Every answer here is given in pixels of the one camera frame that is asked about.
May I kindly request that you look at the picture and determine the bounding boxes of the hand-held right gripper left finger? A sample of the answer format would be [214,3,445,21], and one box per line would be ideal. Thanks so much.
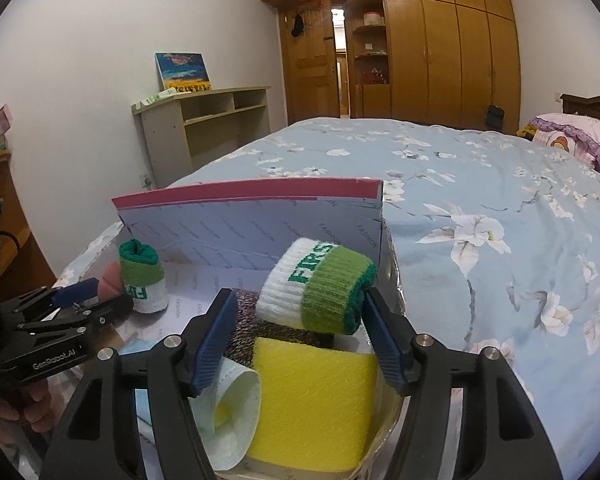
[40,287,241,480]

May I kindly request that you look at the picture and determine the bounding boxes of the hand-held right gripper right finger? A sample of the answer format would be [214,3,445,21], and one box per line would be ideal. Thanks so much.
[362,287,563,480]

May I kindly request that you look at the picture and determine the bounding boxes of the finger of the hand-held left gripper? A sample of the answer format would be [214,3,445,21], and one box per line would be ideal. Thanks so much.
[10,292,135,336]
[0,277,101,313]

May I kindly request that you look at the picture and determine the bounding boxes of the pink sock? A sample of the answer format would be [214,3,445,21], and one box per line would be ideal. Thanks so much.
[97,262,126,297]

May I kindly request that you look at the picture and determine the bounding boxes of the purple-brown fuzzy sock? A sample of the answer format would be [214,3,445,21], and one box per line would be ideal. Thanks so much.
[225,289,337,368]

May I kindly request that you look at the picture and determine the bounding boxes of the green and white sock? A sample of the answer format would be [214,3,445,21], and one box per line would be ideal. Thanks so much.
[118,240,170,315]
[256,237,378,336]

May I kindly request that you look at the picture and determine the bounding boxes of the white cardboard box pink edge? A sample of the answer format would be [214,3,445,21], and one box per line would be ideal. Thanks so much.
[55,177,406,480]

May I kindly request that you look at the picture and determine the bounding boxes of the person's left hand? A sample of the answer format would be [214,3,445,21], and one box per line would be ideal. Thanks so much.
[0,377,57,436]

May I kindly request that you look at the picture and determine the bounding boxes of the light blue cloth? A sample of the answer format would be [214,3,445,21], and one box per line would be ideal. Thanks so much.
[120,337,162,362]

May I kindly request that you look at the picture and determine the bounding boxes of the yellow sponge cloth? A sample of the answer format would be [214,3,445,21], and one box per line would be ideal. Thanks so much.
[245,337,381,473]

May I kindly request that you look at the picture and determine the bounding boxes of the white rolled cloth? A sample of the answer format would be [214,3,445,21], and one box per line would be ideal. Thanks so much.
[190,357,263,471]

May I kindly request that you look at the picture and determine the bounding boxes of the orange wooden cabinet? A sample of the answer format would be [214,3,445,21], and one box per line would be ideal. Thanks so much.
[0,152,57,292]

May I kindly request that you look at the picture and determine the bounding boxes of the blue floral blanket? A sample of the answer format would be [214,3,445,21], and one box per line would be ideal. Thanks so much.
[55,117,600,480]

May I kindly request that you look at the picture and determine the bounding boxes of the beige wooden desk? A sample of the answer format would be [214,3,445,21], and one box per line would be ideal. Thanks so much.
[132,86,272,191]

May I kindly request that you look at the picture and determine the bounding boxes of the green and white packet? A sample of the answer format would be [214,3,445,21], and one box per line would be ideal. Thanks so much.
[134,89,179,109]

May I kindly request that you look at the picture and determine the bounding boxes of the blue and yellow painting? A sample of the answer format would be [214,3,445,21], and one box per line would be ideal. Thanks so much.
[155,51,213,95]

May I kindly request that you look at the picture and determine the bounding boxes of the black hanging bag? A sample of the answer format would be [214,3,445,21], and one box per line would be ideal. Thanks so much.
[485,105,506,134]

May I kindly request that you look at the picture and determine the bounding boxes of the pink cartoon pillow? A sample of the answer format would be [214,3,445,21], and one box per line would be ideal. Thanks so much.
[535,130,597,167]

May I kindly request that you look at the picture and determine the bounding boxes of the wooden door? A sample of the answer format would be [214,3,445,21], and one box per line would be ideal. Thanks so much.
[278,0,346,128]

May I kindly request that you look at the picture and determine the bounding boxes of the purple ruffled pillow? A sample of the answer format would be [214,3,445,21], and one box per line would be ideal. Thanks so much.
[527,112,600,175]

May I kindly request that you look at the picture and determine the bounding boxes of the wooden wardrobe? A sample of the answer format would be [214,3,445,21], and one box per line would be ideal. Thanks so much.
[256,0,523,136]

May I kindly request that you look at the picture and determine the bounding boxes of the dark wooden headboard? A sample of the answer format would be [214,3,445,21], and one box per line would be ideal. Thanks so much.
[560,92,600,129]

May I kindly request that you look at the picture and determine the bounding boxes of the black cable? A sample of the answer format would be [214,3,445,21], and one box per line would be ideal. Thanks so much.
[0,230,25,281]

